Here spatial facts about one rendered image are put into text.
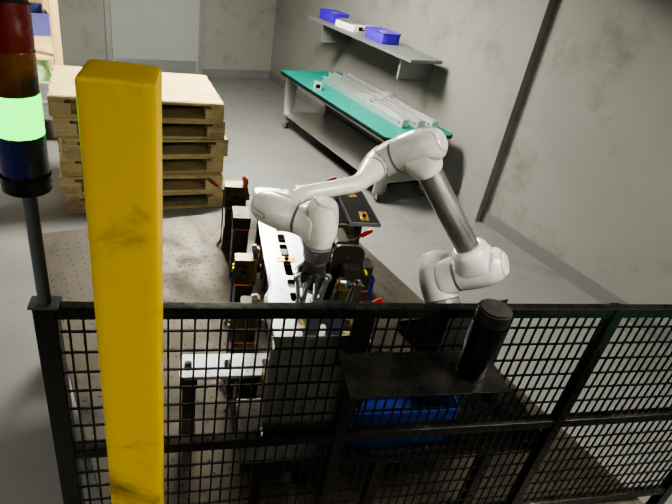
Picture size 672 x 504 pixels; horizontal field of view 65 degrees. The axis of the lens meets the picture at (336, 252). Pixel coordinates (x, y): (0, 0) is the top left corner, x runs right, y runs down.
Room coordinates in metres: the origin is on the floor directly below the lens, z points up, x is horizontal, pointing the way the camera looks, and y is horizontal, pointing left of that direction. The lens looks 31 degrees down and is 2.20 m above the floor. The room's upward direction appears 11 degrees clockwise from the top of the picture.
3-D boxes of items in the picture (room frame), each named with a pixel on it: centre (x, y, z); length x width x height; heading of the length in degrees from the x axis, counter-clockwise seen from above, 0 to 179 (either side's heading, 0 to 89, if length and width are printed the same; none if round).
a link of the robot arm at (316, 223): (1.45, 0.07, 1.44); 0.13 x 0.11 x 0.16; 73
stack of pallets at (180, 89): (4.20, 1.81, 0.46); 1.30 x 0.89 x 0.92; 119
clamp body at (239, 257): (1.78, 0.36, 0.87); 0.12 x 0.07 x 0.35; 107
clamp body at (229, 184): (2.40, 0.57, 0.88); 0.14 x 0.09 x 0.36; 107
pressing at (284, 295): (1.91, 0.21, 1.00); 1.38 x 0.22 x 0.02; 17
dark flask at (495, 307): (0.90, -0.34, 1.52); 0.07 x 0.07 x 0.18
